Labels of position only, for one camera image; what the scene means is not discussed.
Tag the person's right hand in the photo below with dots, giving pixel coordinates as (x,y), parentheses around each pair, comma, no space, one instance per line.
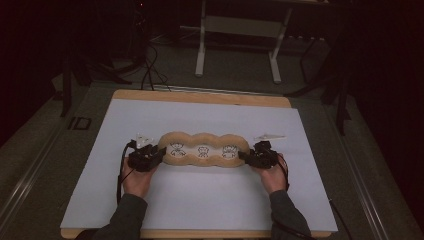
(275,178)

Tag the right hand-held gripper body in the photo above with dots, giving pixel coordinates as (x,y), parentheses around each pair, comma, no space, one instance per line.
(265,158)

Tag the black stand with thin legs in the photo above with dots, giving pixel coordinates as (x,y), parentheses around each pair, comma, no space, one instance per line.
(66,90)

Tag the black rectangular floor plate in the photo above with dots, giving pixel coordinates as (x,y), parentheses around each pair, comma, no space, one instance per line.
(80,123)

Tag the metal floor rail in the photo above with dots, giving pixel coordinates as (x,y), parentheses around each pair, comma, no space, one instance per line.
(360,186)
(30,170)

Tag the white metal stand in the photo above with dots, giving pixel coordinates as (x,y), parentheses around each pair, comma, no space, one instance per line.
(245,26)

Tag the black stand with thick legs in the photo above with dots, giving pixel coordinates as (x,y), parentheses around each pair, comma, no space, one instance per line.
(341,100)

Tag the white paper sheet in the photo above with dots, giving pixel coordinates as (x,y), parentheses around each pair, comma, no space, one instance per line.
(173,116)

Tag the person's left hand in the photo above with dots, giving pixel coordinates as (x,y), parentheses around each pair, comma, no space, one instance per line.
(138,183)

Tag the tan triple photo frame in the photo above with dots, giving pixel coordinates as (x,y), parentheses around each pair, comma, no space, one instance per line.
(203,138)

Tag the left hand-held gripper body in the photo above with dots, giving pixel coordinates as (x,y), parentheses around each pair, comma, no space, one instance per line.
(143,160)

